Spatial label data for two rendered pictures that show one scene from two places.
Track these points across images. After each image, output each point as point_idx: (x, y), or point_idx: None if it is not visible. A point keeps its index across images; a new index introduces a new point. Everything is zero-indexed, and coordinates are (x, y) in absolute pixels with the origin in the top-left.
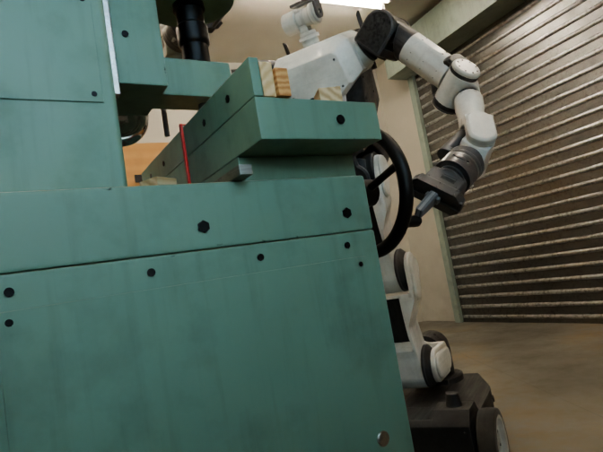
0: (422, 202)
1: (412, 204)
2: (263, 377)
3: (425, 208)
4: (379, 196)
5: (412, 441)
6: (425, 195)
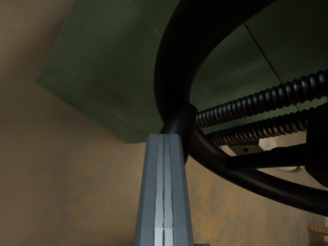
0: (175, 160)
1: (167, 26)
2: None
3: (145, 150)
4: (321, 153)
5: (59, 33)
6: (203, 245)
